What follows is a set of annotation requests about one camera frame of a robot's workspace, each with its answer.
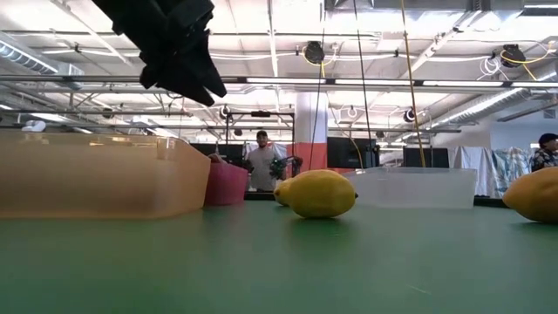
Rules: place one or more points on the black table frame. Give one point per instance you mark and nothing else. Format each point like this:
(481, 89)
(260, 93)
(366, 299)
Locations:
(261, 196)

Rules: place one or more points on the person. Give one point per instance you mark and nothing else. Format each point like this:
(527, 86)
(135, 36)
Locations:
(545, 159)
(261, 165)

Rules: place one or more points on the yellow lemon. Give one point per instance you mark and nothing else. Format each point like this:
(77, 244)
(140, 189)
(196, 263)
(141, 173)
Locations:
(281, 192)
(320, 194)

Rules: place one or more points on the background robot arms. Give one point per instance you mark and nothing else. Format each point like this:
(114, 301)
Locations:
(279, 168)

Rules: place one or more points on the pink plastic bin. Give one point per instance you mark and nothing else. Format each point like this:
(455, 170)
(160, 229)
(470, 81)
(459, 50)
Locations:
(226, 183)

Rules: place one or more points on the orange citrus fruit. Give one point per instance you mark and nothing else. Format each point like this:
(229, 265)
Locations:
(536, 196)

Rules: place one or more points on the long ceiling light strip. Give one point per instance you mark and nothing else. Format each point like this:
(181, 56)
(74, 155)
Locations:
(392, 81)

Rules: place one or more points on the white and orange column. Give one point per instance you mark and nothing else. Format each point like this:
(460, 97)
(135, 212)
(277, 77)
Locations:
(311, 122)

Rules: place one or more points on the silver ventilation duct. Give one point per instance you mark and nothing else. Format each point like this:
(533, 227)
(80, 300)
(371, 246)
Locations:
(501, 102)
(22, 54)

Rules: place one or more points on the white cloth cover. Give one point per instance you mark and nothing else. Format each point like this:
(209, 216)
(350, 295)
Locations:
(471, 165)

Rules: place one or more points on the patterned cloth cover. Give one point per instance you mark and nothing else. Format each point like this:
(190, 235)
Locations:
(510, 168)

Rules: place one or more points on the orange plastic bin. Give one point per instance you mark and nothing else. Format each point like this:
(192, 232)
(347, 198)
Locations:
(87, 183)

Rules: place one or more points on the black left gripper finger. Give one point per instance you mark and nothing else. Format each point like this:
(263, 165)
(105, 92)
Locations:
(209, 65)
(174, 74)

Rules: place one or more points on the black monitor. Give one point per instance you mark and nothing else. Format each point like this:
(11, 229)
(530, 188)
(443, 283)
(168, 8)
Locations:
(344, 152)
(429, 157)

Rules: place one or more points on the clear plastic bin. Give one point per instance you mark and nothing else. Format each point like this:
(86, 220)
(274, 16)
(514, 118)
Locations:
(414, 187)

